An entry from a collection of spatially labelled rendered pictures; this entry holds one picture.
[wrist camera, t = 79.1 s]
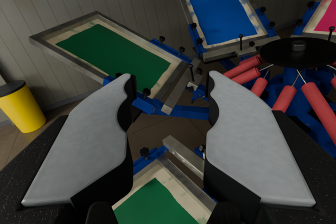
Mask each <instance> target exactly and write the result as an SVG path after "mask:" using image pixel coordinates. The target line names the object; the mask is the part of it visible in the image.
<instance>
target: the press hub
mask: <svg viewBox="0 0 336 224"><path fill-rule="evenodd" d="M259 54H260V57H261V58H262V59H263V60H264V61H266V62H268V63H270V64H272V65H276V66H280V67H284V69H283V73H281V74H278V75H275V76H274V77H272V78H271V79H270V82H269V92H268V91H267V90H266V89H264V90H263V92H262V94H261V96H260V97H259V98H260V99H268V106H269V107H270V108H271V109H272V107H273V106H274V104H275V102H276V100H277V99H278V97H279V95H280V93H281V92H282V90H283V88H284V86H287V85H288V86H291V85H292V84H293V82H294V80H295V78H296V77H297V75H298V72H297V70H296V69H298V70H299V71H300V69H303V70H302V72H301V74H302V76H303V77H304V79H305V81H306V82H307V83H310V82H312V83H315V85H316V86H317V82H316V81H315V80H314V79H313V78H311V77H310V76H307V75H305V73H306V69H307V68H317V67H322V66H326V65H329V64H332V63H334V62H336V43H334V42H332V41H329V40H325V39H320V38H313V37H290V38H282V39H277V40H274V41H271V42H268V43H266V44H265V45H263V46H262V47H261V49H260V52H259ZM304 84H305V83H304V81H303V80H302V78H301V77H300V75H299V77H298V79H297V80H296V82H295V84H294V86H293V87H294V88H296V90H297V92H296V94H295V96H294V97H293V99H292V101H291V103H290V104H289V106H288V108H287V110H286V111H285V114H286V115H287V116H288V117H289V118H290V119H291V120H292V121H293V122H295V123H296V124H297V125H298V126H299V127H300V128H301V129H302V130H303V131H304V132H306V133H310V132H311V130H310V128H308V127H307V126H306V125H305V124H304V123H303V122H302V121H301V120H299V119H298V118H297V117H296V116H297V115H303V114H306V113H308V114H309V115H311V116H312V117H313V118H314V119H316V120H317V121H318V122H319V123H321V121H320V119H319V118H318V116H317V114H316V113H315V111H314V109H312V106H311V105H310V103H309V101H308V100H307V98H306V96H305V95H304V93H303V91H302V90H301V88H302V86H303V85H304ZM321 124H322V123H321ZM322 125H323V124H322Z"/></svg>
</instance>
